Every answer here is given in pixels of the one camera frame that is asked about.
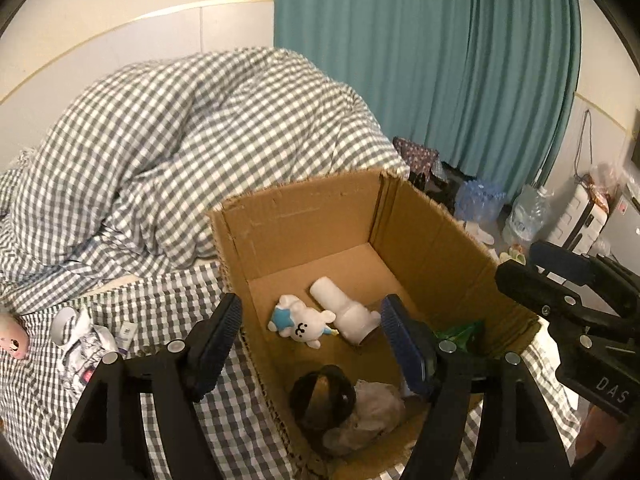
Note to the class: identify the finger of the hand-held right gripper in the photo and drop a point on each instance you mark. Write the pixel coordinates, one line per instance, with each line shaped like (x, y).
(535, 292)
(562, 262)

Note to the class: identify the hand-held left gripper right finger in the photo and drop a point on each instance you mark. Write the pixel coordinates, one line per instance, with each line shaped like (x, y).
(405, 350)

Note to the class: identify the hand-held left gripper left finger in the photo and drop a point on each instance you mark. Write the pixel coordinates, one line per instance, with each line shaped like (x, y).
(220, 340)

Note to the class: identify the green transparent packet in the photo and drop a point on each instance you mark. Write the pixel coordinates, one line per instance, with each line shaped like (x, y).
(462, 335)

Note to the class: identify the white plastic bottle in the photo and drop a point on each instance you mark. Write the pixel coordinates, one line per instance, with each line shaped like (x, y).
(345, 315)

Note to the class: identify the white plush toy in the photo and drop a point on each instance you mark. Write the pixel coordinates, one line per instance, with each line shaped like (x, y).
(305, 327)

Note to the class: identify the white toothpaste tube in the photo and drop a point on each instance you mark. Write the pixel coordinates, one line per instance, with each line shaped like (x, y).
(127, 331)

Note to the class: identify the cardboard box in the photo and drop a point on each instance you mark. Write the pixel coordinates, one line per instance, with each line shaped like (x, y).
(300, 230)

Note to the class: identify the black and white tissue pack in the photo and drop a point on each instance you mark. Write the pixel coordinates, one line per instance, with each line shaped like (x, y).
(82, 360)

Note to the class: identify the tape roll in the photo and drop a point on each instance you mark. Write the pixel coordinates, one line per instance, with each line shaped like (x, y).
(57, 327)

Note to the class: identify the plastic bag with red items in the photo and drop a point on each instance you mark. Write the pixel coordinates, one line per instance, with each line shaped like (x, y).
(607, 175)

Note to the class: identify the person's right hand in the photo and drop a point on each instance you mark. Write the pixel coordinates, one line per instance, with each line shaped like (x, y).
(597, 435)

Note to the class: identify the green slipper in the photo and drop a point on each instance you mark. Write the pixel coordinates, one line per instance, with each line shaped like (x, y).
(512, 255)

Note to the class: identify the white suitcase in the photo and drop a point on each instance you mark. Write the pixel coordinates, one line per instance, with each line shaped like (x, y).
(575, 220)

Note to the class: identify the large clear water jug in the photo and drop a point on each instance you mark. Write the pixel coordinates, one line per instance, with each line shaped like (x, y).
(527, 215)

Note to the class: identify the crumpled clear plastic bag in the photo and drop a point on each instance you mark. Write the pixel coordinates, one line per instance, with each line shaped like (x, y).
(375, 410)

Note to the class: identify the grey cabinet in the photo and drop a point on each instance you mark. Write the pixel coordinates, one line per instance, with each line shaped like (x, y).
(625, 220)

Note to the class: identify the white slipper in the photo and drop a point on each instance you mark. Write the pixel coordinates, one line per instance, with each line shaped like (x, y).
(480, 232)

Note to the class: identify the pack of water bottles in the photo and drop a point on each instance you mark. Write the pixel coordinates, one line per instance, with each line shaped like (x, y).
(480, 200)

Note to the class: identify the patterned shopping bag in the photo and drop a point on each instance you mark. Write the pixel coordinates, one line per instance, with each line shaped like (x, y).
(417, 155)

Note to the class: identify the grey checked bed sheet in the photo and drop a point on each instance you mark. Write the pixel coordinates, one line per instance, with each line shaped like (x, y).
(40, 410)

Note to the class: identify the grey checked duvet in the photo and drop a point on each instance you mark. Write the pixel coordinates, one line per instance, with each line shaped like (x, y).
(200, 135)

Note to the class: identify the pink plush toy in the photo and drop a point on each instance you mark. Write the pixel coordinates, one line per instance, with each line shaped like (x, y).
(12, 340)

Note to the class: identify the teal curtain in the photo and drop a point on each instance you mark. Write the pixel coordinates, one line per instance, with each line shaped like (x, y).
(425, 60)

